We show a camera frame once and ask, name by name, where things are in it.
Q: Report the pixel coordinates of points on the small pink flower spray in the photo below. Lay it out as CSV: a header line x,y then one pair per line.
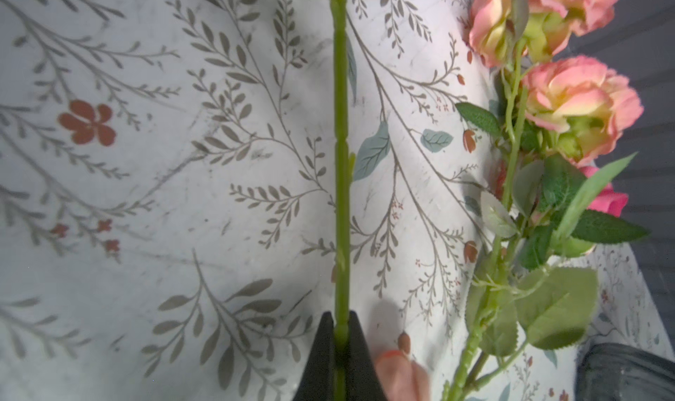
x,y
552,203

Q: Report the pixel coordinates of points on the teal ceramic vase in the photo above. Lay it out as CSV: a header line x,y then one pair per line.
x,y
610,371

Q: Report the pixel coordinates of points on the dark pink bud stem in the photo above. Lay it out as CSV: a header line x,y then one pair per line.
x,y
399,376

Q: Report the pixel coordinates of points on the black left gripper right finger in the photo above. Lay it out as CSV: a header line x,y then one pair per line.
x,y
362,382

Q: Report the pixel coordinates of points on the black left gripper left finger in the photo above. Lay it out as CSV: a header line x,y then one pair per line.
x,y
317,382

